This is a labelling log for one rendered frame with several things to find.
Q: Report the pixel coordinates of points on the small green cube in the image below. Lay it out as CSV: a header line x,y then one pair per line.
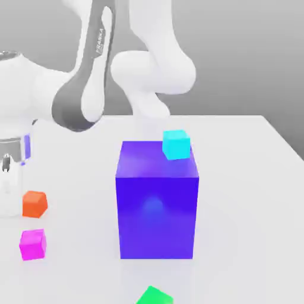
x,y
155,296

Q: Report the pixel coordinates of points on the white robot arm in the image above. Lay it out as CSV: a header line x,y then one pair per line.
x,y
152,71

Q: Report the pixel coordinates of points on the large purple box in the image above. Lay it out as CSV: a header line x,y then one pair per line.
x,y
155,213

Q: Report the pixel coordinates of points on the small orange cube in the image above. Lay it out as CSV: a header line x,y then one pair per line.
x,y
34,204

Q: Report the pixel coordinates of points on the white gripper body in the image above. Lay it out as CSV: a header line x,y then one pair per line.
x,y
10,192

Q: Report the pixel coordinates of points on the small magenta cube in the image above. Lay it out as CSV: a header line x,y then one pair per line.
x,y
32,244

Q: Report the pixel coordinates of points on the small cyan cube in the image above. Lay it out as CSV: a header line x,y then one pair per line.
x,y
176,144

